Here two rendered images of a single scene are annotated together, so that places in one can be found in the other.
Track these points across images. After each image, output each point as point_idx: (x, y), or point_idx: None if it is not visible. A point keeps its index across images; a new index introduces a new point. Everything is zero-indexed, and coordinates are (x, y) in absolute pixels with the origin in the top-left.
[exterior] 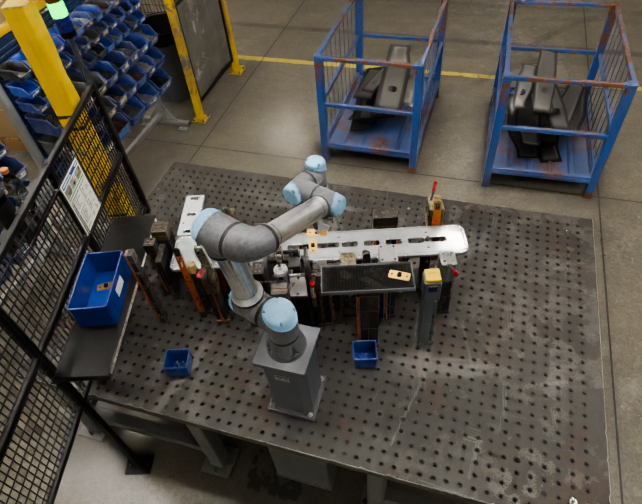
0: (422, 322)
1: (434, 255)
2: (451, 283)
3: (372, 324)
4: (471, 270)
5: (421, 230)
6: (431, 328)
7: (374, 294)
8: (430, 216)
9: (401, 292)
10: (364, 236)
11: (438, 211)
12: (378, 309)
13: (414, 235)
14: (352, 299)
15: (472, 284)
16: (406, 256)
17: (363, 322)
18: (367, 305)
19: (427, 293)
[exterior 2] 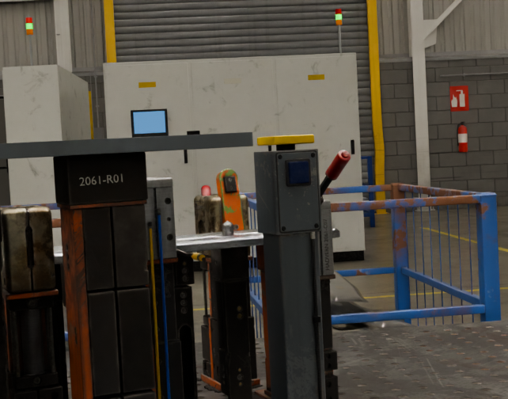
0: (290, 355)
1: (260, 241)
2: (328, 290)
3: (134, 367)
4: (354, 383)
5: (205, 233)
6: (320, 383)
7: (130, 191)
8: (217, 218)
9: (204, 259)
10: (54, 248)
11: (234, 199)
12: (148, 278)
13: (191, 237)
14: (44, 388)
15: (372, 394)
16: (187, 245)
17: (102, 356)
18: (111, 256)
19: (286, 195)
